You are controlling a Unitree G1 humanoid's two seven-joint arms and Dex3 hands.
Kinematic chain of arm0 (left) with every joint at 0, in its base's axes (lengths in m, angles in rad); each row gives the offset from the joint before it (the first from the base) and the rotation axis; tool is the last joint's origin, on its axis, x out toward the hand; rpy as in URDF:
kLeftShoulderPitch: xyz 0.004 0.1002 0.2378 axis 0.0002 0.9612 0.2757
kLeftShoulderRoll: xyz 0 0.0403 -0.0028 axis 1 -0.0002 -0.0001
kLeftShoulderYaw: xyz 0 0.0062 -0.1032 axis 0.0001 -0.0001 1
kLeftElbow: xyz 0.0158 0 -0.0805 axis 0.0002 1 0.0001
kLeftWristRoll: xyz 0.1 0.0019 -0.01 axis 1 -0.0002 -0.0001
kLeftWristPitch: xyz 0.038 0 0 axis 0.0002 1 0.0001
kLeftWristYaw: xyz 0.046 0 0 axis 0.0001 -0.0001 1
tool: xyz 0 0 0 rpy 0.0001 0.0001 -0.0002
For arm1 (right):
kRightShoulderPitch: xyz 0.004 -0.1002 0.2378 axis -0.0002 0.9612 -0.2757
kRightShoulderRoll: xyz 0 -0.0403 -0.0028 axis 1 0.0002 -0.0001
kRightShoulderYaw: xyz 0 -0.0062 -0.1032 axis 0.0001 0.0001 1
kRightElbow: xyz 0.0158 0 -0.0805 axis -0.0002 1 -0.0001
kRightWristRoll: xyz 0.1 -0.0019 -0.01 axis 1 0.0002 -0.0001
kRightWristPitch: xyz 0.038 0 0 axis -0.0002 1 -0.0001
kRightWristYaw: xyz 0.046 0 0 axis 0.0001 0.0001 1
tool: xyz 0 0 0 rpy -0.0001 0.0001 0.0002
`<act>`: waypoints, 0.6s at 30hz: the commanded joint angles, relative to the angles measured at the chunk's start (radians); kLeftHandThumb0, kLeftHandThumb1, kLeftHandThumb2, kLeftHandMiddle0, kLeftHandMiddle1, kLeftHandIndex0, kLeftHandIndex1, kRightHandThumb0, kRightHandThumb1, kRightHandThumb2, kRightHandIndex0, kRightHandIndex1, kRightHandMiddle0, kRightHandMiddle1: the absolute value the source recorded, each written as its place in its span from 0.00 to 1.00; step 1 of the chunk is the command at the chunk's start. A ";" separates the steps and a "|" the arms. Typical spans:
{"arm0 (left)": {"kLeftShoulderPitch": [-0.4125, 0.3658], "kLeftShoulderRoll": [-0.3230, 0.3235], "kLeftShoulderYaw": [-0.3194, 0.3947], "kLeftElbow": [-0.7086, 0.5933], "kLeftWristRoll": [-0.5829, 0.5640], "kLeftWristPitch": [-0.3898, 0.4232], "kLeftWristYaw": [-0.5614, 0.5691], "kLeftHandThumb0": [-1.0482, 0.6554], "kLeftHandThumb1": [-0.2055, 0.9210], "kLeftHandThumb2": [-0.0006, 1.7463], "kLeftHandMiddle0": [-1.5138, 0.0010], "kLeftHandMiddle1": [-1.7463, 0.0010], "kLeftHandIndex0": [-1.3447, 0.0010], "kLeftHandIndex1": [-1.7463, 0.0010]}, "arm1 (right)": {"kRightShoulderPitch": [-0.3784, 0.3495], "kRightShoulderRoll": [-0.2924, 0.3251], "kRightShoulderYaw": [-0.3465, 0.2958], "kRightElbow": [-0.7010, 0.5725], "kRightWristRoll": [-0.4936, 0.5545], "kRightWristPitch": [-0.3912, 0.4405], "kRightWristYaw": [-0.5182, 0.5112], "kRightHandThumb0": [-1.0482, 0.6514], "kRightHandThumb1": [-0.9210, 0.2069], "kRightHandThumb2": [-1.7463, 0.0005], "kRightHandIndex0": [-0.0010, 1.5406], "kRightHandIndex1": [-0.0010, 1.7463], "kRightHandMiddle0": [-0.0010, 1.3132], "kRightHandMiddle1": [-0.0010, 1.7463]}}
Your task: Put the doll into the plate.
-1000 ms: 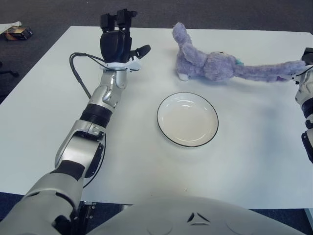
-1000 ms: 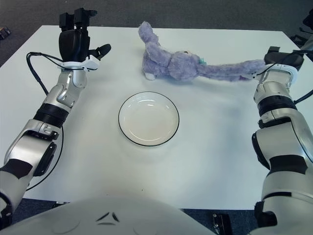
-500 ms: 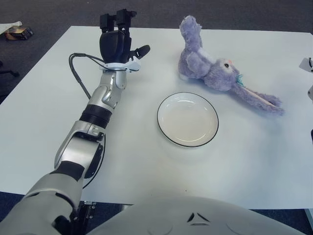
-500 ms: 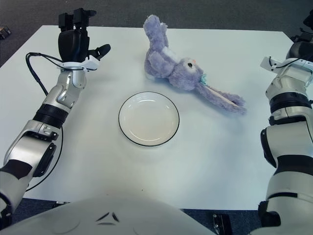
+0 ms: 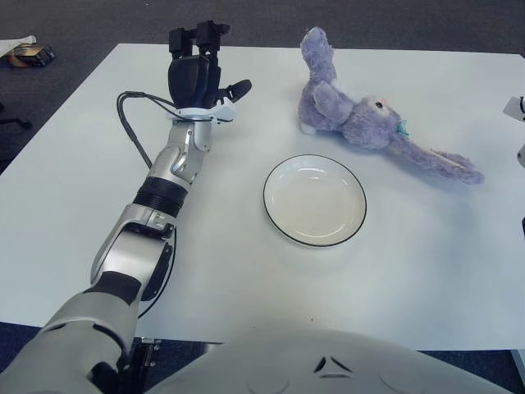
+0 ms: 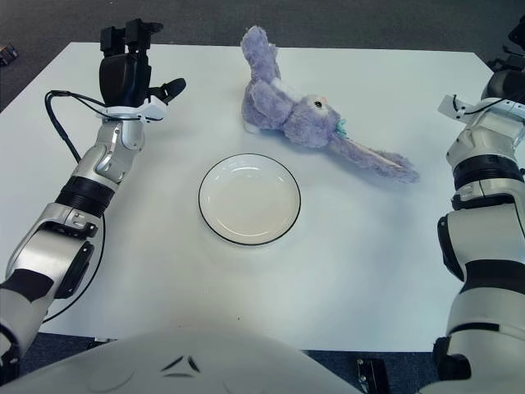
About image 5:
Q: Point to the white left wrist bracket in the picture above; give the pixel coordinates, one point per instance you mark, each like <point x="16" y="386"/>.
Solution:
<point x="213" y="113"/>

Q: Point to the black office chair base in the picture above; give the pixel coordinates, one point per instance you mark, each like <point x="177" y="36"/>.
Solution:
<point x="14" y="121"/>

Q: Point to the purple plush bunny doll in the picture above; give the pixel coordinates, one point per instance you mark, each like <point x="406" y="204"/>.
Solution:
<point x="328" y="102"/>

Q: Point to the black and yellow box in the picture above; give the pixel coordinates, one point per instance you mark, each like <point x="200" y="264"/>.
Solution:
<point x="30" y="55"/>

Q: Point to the white plate with black rim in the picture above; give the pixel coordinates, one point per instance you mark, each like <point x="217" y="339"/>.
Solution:
<point x="313" y="201"/>

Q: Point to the white cloth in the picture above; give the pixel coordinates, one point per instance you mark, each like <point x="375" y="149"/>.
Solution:
<point x="10" y="44"/>

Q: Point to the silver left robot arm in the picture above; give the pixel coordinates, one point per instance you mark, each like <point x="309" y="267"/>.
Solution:
<point x="164" y="168"/>

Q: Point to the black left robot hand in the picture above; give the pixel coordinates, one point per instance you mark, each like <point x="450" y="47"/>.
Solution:
<point x="188" y="78"/>

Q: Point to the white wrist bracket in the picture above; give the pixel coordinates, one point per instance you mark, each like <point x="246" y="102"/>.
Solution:
<point x="514" y="108"/>
<point x="213" y="113"/>

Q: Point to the grey robot torso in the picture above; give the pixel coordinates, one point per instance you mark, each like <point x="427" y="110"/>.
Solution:
<point x="307" y="361"/>

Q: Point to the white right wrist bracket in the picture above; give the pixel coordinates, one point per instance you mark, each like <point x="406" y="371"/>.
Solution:
<point x="514" y="108"/>

